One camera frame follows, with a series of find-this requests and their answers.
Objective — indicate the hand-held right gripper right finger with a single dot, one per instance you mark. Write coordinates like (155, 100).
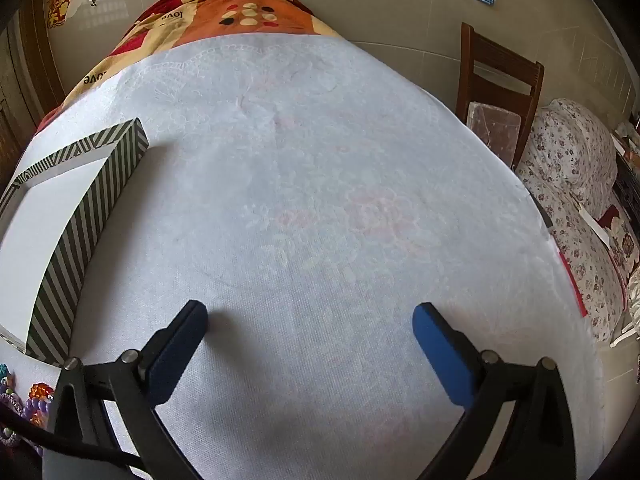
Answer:
(440, 355)

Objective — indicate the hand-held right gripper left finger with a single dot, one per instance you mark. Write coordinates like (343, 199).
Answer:
(175, 355)

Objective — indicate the striped jewelry box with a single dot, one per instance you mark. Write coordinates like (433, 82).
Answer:
(75, 240)

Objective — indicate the red patterned cloth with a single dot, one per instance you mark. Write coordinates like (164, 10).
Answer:
(620, 232)

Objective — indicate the pink chair cushion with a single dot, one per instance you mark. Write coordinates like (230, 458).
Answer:
(495, 127)

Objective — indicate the floral bedding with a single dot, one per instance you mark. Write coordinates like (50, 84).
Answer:
(570, 160)

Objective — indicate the wooden chair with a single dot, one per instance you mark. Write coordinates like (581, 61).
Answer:
(500, 65)

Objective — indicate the wooden door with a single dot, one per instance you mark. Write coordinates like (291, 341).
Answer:
(30, 60)

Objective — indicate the orange printed blanket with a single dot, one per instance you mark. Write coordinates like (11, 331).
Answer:
(210, 15)

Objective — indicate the yellow cartoon wall sticker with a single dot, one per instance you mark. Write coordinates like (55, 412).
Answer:
(59, 5)

